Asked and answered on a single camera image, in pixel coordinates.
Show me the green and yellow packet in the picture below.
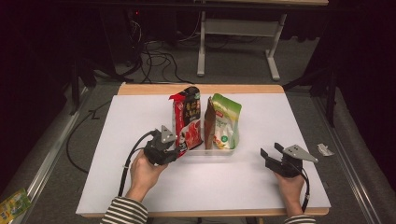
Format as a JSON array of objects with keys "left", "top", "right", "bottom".
[{"left": 0, "top": 188, "right": 33, "bottom": 224}]

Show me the left hand-held gripper black cable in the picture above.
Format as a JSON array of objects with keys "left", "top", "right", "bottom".
[{"left": 65, "top": 99, "right": 157, "bottom": 198}]

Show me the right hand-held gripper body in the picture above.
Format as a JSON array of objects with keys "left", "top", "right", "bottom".
[{"left": 273, "top": 144, "right": 319, "bottom": 178}]

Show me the green and white pouch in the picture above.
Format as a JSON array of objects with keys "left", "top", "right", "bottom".
[{"left": 211, "top": 92, "right": 243, "bottom": 150}]

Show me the white table mat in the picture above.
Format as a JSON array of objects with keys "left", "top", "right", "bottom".
[{"left": 75, "top": 92, "right": 332, "bottom": 216}]

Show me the bundle of black cables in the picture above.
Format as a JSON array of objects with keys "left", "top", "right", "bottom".
[{"left": 124, "top": 18, "right": 194, "bottom": 85}]

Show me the red and black food packet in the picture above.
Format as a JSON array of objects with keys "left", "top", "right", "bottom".
[{"left": 168, "top": 86, "right": 204, "bottom": 156}]

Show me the crumpled white paper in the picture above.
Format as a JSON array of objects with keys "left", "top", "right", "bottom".
[{"left": 317, "top": 143, "right": 335, "bottom": 157}]

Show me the hand-held gripper black cable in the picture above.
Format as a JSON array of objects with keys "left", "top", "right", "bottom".
[
  {"left": 65, "top": 99, "right": 157, "bottom": 198},
  {"left": 297, "top": 167, "right": 312, "bottom": 213}
]

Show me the clear plastic container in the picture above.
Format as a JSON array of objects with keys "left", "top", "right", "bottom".
[{"left": 171, "top": 111, "right": 240, "bottom": 157}]

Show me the person's left hand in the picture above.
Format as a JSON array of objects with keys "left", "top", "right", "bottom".
[{"left": 125, "top": 149, "right": 169, "bottom": 202}]

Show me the black metal stand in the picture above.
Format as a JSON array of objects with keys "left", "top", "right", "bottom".
[
  {"left": 69, "top": 55, "right": 98, "bottom": 116},
  {"left": 281, "top": 64, "right": 340, "bottom": 129}
]

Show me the right hand-held gripper black cable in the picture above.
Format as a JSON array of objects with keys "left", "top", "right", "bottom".
[{"left": 297, "top": 167, "right": 312, "bottom": 213}]

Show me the person's right hand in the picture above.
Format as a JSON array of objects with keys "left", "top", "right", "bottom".
[{"left": 275, "top": 172, "right": 305, "bottom": 217}]

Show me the metal floor rail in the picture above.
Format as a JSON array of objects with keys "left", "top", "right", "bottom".
[
  {"left": 8, "top": 87, "right": 90, "bottom": 224},
  {"left": 311, "top": 92, "right": 385, "bottom": 224}
]

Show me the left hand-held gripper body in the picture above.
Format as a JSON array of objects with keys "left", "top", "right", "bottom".
[{"left": 143, "top": 125, "right": 180, "bottom": 166}]

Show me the white desk frame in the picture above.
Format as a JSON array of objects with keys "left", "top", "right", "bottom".
[{"left": 196, "top": 10, "right": 288, "bottom": 82}]

